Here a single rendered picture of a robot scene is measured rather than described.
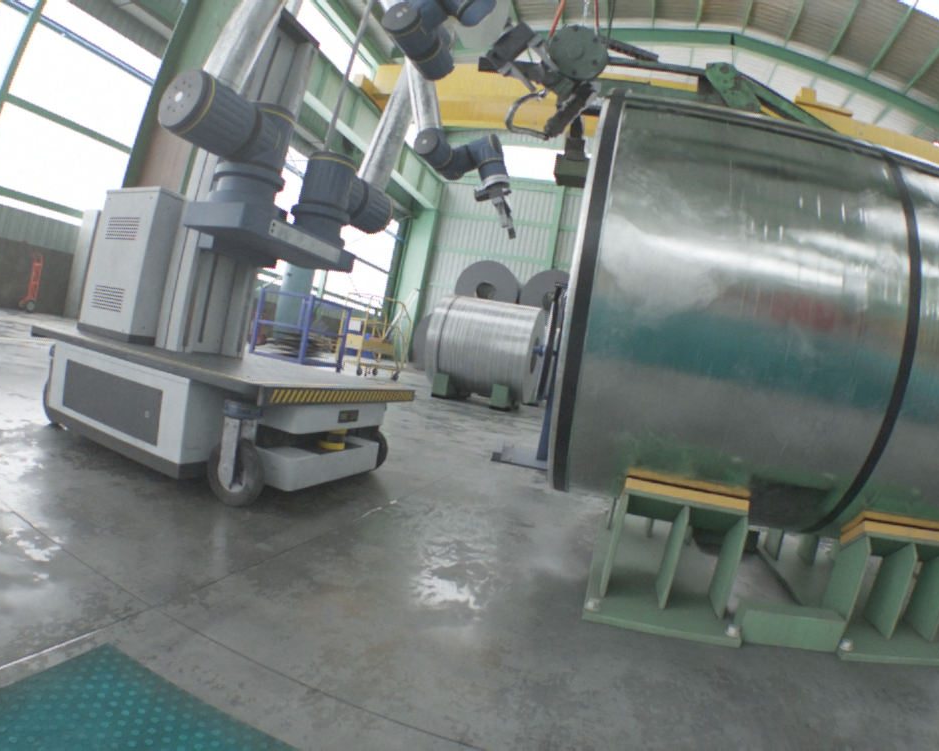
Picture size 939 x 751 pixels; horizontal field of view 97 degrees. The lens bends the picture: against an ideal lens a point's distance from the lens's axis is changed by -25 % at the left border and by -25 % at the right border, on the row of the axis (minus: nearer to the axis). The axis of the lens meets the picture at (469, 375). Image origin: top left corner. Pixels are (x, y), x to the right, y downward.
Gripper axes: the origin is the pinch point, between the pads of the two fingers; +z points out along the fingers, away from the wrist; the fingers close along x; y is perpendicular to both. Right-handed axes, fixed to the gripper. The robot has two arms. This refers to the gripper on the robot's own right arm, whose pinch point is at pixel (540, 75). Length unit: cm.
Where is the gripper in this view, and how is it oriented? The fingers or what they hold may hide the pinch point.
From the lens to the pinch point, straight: 143.6
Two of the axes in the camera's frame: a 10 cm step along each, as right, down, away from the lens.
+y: -3.8, 3.8, -8.4
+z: 6.3, 7.8, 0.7
